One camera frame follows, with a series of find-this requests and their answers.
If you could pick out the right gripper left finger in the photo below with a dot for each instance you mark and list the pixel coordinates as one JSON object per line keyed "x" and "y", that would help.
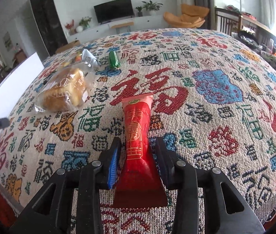
{"x": 98, "y": 175}

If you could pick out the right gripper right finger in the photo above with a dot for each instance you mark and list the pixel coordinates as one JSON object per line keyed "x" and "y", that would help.
{"x": 179, "y": 175}

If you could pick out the bagged bread loaf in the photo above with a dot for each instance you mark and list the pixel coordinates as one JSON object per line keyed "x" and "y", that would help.
{"x": 68, "y": 89}

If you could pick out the green sausage snack stick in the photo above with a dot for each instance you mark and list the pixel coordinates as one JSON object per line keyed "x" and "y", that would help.
{"x": 113, "y": 60}

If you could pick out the white storage box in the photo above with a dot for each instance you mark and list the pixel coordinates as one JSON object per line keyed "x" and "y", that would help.
{"x": 15, "y": 84}

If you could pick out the cardboard box on floor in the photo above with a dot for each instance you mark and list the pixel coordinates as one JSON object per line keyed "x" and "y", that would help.
{"x": 68, "y": 46}

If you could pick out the white silver snack packet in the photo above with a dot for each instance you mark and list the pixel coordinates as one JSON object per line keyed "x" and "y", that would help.
{"x": 87, "y": 58}

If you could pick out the dark glass display cabinet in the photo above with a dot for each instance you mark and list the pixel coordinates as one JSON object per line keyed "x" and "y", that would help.
{"x": 48, "y": 24}

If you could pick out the red flower decoration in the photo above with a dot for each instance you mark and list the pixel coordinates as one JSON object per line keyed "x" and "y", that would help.
{"x": 70, "y": 27}

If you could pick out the potted plant with white vase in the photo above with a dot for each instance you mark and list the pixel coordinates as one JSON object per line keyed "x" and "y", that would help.
{"x": 83, "y": 24}

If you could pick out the white tv cabinet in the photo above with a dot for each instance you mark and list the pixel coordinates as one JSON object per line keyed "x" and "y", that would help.
{"x": 140, "y": 23}

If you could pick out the small wooden bench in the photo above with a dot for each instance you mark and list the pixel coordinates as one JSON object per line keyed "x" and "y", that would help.
{"x": 118, "y": 27}

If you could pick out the orange lounge chair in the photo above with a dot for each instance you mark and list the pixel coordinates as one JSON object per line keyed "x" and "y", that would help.
{"x": 192, "y": 16}

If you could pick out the dark wooden side table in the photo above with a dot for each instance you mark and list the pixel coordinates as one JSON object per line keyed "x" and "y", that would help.
{"x": 228, "y": 22}

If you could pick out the black flat television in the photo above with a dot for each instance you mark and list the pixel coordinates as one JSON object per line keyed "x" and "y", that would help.
{"x": 112, "y": 10}

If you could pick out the green potted plant right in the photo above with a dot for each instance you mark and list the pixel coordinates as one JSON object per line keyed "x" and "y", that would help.
{"x": 152, "y": 7}

